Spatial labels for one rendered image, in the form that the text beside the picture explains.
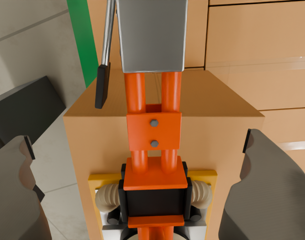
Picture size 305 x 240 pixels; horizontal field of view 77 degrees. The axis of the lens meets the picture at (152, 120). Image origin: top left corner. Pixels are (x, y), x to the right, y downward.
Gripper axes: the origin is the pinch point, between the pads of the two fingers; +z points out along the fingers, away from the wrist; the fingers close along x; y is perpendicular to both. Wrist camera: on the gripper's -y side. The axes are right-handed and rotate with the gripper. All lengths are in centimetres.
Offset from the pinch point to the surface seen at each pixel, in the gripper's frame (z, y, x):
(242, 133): 22.4, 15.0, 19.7
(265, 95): 62, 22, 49
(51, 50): 117, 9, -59
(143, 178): 7.9, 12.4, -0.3
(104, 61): 9.1, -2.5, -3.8
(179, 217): 7.5, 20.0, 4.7
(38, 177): 117, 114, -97
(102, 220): 19.9, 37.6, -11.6
